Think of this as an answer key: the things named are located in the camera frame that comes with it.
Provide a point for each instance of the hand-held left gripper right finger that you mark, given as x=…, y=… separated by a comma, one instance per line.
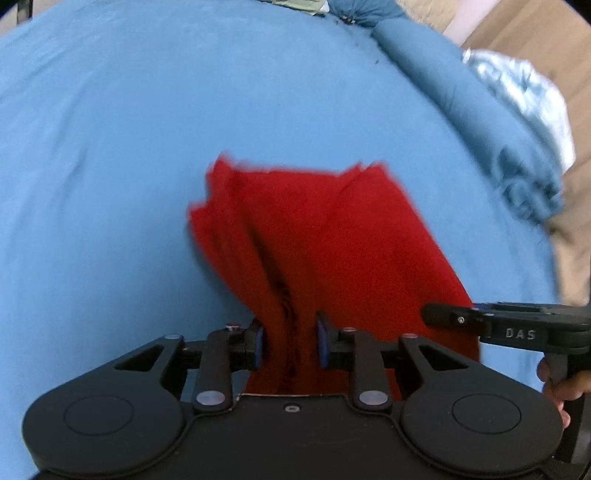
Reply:
x=322, y=345

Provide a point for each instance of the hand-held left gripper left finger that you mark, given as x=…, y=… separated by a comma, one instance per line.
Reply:
x=259, y=345

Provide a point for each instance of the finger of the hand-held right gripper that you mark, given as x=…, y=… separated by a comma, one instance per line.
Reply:
x=448, y=317

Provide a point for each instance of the red knit sweater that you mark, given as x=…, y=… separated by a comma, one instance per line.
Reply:
x=332, y=240

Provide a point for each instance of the person's right hand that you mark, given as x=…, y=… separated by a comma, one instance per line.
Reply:
x=570, y=390

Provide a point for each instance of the blue duvet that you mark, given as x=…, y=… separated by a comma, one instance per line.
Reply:
x=466, y=106

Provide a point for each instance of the bed with blue sheet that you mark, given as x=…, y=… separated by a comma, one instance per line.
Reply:
x=115, y=161

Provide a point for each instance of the light blue blanket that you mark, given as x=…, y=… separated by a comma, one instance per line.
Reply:
x=531, y=87

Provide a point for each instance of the blue pillow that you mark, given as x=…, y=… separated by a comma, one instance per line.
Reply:
x=364, y=11

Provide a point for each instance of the green pillow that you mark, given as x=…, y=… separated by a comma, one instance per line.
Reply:
x=300, y=5

